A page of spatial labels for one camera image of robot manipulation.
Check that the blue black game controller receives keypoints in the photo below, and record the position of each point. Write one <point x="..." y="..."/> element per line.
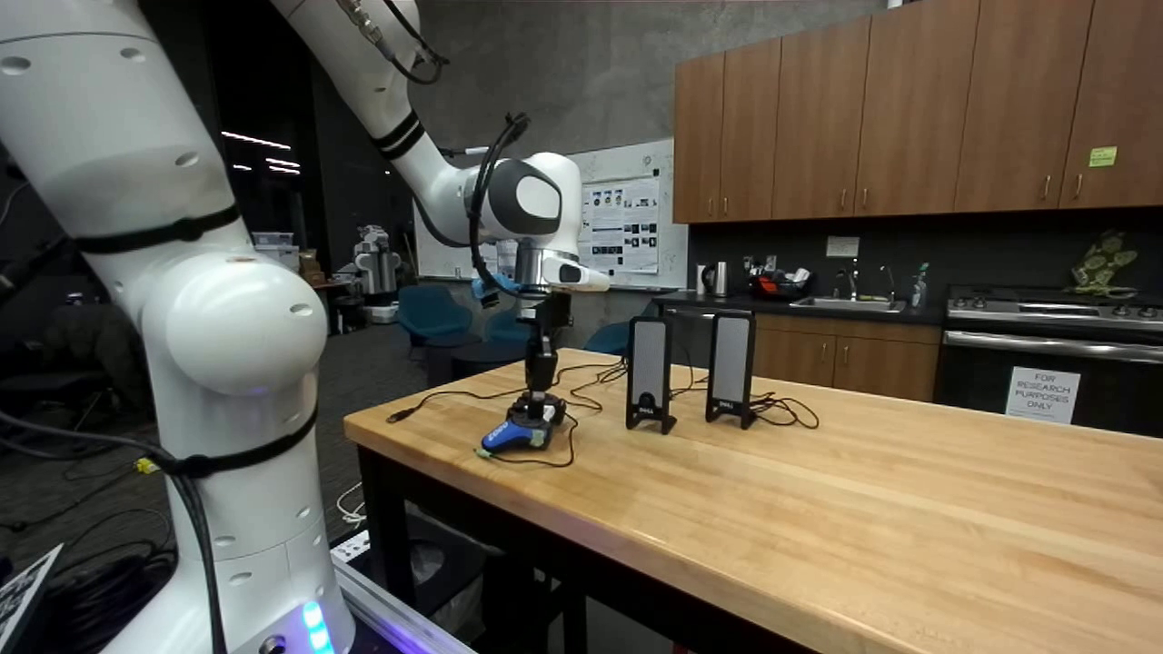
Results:
<point x="527" y="427"/>

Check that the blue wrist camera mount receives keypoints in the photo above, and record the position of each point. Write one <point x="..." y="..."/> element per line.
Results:
<point x="493" y="288"/>

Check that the stainless steel oven range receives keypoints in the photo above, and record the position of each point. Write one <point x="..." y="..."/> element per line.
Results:
<point x="1108" y="344"/>

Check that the green potted plant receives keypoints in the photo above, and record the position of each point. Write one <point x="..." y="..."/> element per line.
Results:
<point x="1101" y="259"/>

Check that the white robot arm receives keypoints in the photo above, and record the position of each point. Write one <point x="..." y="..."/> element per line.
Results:
<point x="108" y="135"/>

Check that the white research poster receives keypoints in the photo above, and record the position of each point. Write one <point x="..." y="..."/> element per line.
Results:
<point x="623" y="223"/>

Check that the left black desktop speaker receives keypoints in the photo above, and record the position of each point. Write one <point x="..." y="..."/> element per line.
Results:
<point x="649" y="375"/>

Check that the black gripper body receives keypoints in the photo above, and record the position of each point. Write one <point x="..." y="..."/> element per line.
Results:
<point x="541" y="312"/>

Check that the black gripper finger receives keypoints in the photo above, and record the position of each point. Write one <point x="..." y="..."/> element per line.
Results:
<point x="545" y="366"/>
<point x="532" y="367"/>

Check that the teal lounge chair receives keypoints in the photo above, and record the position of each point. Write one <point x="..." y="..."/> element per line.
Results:
<point x="442" y="322"/>

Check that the brown wooden wall cabinets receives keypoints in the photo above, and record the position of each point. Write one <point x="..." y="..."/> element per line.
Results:
<point x="929" y="106"/>

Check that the black red bowl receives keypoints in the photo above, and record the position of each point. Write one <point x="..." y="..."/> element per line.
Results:
<point x="778" y="283"/>

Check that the wooden butcher block table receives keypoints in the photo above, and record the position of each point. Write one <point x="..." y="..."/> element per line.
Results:
<point x="886" y="528"/>

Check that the right black desktop speaker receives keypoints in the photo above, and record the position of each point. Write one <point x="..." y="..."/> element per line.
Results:
<point x="733" y="367"/>

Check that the black desktop speaker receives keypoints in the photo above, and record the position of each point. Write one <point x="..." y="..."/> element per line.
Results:
<point x="733" y="367"/>
<point x="649" y="375"/>

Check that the green sticky note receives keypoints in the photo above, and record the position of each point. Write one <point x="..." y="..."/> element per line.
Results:
<point x="1101" y="158"/>

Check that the brown lower kitchen cabinet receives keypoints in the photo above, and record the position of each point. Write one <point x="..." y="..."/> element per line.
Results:
<point x="849" y="353"/>

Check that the white paper sign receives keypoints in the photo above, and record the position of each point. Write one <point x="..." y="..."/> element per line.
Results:
<point x="1045" y="392"/>

